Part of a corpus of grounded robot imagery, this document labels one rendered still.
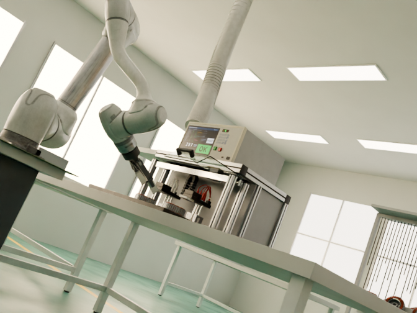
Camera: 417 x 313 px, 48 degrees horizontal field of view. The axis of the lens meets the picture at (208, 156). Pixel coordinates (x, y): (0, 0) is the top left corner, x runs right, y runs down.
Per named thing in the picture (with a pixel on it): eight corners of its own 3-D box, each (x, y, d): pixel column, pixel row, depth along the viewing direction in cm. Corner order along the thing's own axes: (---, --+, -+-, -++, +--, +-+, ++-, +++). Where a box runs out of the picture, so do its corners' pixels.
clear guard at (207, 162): (197, 163, 203) (202, 150, 204) (164, 156, 221) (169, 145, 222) (241, 190, 224) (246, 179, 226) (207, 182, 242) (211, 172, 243)
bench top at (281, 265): (309, 279, 134) (315, 262, 135) (18, 172, 294) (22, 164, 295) (426, 336, 199) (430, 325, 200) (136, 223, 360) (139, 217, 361)
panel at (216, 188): (233, 241, 224) (255, 184, 231) (152, 213, 273) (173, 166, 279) (234, 241, 225) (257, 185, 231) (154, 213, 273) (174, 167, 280)
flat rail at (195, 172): (229, 182, 221) (232, 176, 221) (152, 165, 266) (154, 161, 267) (231, 183, 222) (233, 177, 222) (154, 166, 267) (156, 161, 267)
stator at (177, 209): (171, 211, 216) (174, 204, 217) (157, 206, 224) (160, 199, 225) (187, 218, 223) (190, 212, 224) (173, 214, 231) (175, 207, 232)
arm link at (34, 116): (-6, 124, 186) (20, 76, 190) (14, 136, 203) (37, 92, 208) (31, 138, 184) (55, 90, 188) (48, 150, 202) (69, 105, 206)
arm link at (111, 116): (107, 146, 197) (131, 141, 191) (89, 115, 190) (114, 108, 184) (118, 133, 205) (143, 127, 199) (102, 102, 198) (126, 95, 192)
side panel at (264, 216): (234, 246, 224) (259, 185, 231) (230, 245, 226) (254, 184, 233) (267, 262, 242) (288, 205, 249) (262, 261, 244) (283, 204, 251)
